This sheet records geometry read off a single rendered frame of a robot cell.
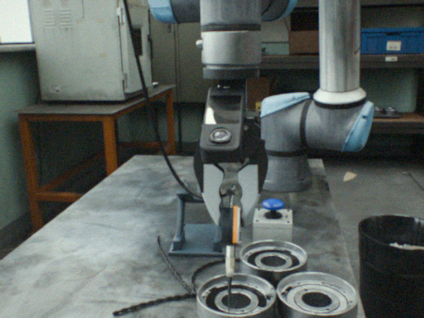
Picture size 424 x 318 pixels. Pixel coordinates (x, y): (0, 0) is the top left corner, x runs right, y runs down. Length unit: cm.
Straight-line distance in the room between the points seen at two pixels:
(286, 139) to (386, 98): 364
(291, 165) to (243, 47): 61
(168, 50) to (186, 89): 40
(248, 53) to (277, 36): 403
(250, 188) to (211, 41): 19
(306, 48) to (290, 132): 297
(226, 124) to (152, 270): 34
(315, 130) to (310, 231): 27
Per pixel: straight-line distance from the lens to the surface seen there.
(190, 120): 476
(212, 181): 60
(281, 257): 75
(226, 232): 59
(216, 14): 56
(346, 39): 102
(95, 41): 287
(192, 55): 444
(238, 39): 55
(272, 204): 84
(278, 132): 111
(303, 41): 405
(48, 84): 302
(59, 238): 94
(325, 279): 69
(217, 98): 56
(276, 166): 112
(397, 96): 473
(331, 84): 104
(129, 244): 87
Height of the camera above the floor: 117
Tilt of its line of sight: 15 degrees down
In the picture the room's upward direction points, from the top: 1 degrees counter-clockwise
